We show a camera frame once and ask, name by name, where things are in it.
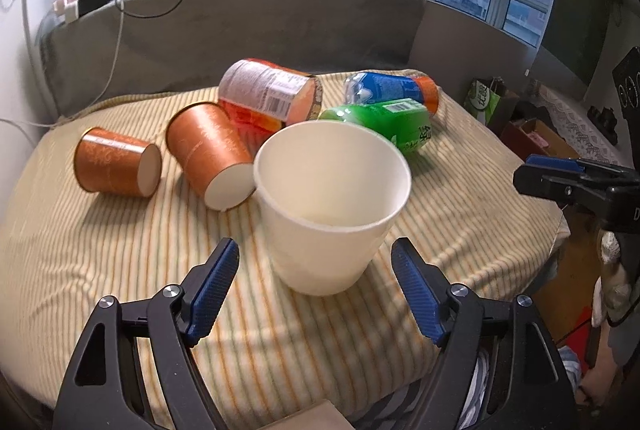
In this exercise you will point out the brown cardboard piece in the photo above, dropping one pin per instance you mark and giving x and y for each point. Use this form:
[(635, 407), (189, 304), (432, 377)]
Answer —
[(310, 417)]

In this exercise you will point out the small orange paper cup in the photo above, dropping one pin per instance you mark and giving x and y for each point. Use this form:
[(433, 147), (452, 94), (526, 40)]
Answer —
[(110, 159)]

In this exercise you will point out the tall orange paper cup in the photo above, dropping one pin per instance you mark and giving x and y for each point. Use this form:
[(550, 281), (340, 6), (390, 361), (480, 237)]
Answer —
[(210, 144)]

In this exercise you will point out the black panel with circles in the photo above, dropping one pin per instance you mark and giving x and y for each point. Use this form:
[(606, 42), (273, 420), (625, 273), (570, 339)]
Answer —
[(629, 84)]

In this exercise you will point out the blue and orange bottle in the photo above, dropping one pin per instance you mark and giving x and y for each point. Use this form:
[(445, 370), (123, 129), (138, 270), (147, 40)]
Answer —
[(390, 84)]

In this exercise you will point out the white paper cup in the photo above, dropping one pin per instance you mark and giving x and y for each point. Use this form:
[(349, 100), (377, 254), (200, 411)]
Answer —
[(325, 255)]

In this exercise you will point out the white power strip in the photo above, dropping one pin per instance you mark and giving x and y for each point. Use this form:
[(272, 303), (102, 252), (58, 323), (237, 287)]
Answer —
[(66, 4)]

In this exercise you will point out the cardboard box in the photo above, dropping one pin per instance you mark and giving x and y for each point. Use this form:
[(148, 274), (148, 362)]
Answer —
[(542, 139)]

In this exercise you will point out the grey sofa backrest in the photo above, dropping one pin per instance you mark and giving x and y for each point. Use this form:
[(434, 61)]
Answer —
[(275, 19)]

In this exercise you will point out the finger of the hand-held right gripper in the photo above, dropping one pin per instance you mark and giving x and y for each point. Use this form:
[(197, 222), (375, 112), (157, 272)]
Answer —
[(532, 182), (555, 163)]

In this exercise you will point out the large orange noodle cup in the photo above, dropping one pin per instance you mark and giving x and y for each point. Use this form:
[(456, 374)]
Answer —
[(265, 84)]

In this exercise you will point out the white lace cloth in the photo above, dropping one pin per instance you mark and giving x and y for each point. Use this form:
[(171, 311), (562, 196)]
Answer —
[(575, 119)]

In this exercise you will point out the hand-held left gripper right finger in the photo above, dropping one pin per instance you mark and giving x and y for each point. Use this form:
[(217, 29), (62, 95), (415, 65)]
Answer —
[(415, 285)]

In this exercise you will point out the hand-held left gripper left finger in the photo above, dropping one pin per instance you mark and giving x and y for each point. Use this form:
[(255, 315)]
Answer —
[(215, 282)]

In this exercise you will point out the green paper bag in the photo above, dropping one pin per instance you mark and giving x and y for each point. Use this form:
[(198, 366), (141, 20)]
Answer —
[(482, 102)]

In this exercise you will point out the green bottle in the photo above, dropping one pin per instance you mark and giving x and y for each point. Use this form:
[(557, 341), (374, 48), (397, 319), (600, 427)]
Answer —
[(405, 124)]

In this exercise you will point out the blue striped cloth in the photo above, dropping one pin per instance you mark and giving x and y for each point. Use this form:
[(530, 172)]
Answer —
[(385, 405)]

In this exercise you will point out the person's right hand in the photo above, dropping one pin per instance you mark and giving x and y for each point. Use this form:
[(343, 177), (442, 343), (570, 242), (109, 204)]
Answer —
[(614, 270)]

